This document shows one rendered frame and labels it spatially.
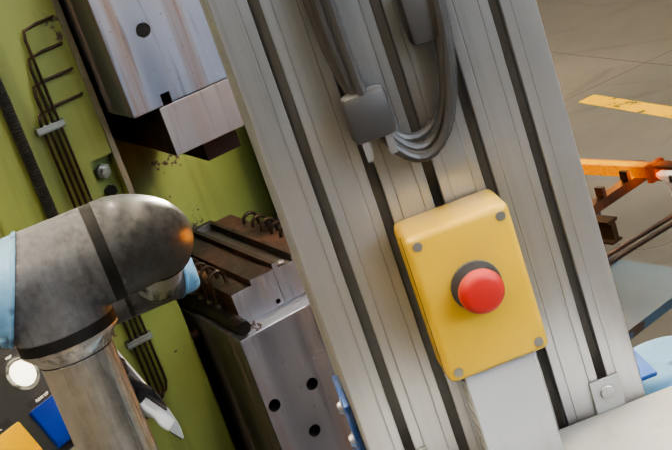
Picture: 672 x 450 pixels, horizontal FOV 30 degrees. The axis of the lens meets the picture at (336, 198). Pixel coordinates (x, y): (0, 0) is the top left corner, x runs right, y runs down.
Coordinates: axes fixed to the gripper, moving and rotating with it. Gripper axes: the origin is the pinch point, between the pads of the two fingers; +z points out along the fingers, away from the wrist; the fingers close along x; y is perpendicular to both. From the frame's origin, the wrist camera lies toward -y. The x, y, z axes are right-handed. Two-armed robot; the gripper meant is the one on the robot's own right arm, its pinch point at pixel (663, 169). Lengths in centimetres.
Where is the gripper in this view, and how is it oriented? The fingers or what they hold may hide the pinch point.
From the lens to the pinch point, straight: 246.7
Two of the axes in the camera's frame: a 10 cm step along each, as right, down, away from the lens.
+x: 7.4, -4.3, 5.3
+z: -6.0, -0.6, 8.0
